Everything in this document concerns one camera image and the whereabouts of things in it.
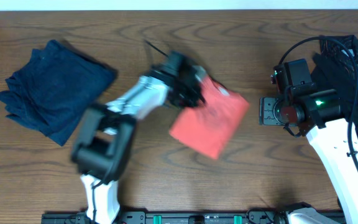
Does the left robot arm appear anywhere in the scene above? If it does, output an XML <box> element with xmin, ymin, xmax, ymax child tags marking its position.
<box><xmin>71</xmin><ymin>51</ymin><xmax>206</xmax><ymax>223</ymax></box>

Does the folded navy blue shirt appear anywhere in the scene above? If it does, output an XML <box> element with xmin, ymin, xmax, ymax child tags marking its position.
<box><xmin>0</xmin><ymin>40</ymin><xmax>117</xmax><ymax>146</ymax></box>

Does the black patterned garment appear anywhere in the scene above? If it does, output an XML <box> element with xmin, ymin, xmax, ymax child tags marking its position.
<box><xmin>311</xmin><ymin>35</ymin><xmax>358</xmax><ymax>138</ymax></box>

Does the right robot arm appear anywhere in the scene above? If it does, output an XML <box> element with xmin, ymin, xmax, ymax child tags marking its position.
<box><xmin>259</xmin><ymin>59</ymin><xmax>358</xmax><ymax>223</ymax></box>

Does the red soccer t-shirt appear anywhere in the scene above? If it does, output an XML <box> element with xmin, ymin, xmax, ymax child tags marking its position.
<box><xmin>169</xmin><ymin>76</ymin><xmax>249</xmax><ymax>159</ymax></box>

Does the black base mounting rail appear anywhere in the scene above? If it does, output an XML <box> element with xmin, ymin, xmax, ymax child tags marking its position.
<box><xmin>40</xmin><ymin>207</ymin><xmax>346</xmax><ymax>224</ymax></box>

